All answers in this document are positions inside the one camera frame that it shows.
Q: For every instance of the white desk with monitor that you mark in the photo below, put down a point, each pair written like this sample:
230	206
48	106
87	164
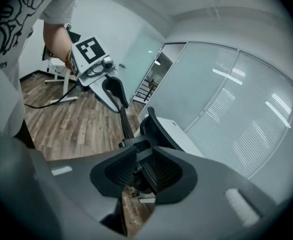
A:
66	89

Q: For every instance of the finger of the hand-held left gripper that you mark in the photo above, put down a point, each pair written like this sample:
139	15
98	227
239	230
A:
102	96
121	91

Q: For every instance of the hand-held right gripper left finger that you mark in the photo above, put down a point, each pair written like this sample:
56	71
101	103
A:
91	181

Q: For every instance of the person's dark trousers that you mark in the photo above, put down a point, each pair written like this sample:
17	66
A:
24	136

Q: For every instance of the person's left forearm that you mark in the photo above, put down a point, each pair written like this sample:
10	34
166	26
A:
56	44

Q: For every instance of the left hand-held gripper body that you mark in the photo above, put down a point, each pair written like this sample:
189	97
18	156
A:
90	56

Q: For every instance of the black office chair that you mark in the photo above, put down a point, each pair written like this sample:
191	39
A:
151	126

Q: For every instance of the black stair railing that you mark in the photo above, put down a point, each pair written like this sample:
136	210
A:
150	90

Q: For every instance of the white rectangular desk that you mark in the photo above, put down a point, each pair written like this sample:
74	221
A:
179	136

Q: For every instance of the person in white printed shirt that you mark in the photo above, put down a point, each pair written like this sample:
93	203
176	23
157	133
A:
9	21

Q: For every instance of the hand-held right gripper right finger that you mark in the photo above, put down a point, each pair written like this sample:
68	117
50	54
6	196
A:
206	199

